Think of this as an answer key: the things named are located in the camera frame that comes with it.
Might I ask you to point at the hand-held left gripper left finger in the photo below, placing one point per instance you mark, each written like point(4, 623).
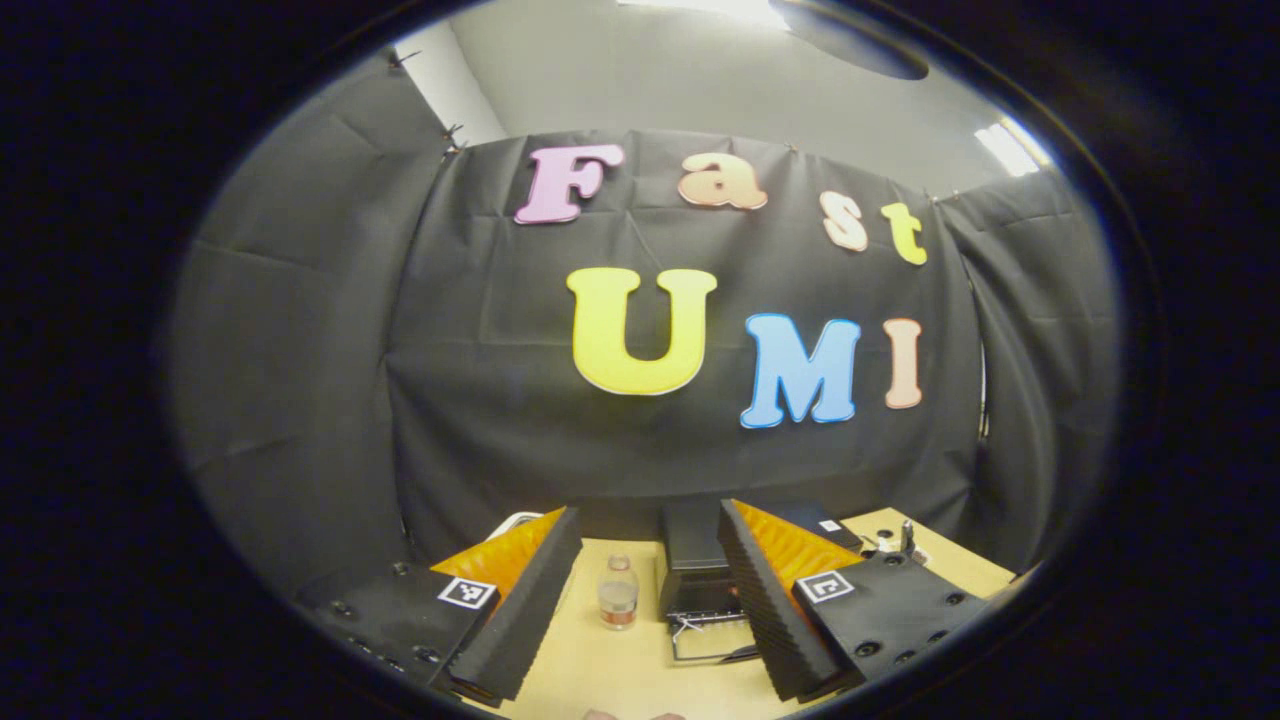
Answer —
point(530, 600)

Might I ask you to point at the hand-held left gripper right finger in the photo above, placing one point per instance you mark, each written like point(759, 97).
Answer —
point(765, 600)

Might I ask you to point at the black electric oven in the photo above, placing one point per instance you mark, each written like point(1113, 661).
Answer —
point(695, 560)

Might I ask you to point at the white toaster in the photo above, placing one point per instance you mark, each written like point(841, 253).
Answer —
point(510, 525)

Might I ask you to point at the clear plastic water bottle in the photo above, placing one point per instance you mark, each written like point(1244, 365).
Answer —
point(618, 595)

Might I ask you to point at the small ceiling light panel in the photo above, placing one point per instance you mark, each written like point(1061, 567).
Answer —
point(1010, 148)

